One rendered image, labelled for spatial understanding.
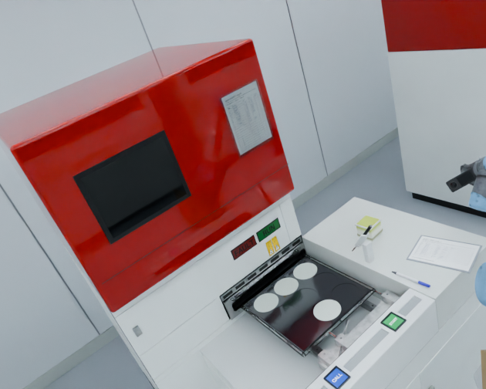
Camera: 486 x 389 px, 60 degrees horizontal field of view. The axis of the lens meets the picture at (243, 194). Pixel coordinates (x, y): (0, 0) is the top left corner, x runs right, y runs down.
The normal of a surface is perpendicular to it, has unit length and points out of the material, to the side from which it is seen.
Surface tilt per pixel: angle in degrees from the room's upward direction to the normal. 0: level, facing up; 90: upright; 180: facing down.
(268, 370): 0
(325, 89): 90
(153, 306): 90
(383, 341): 0
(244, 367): 0
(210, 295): 90
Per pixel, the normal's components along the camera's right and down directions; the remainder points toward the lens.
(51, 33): 0.57, 0.23
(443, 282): -0.29, -0.83
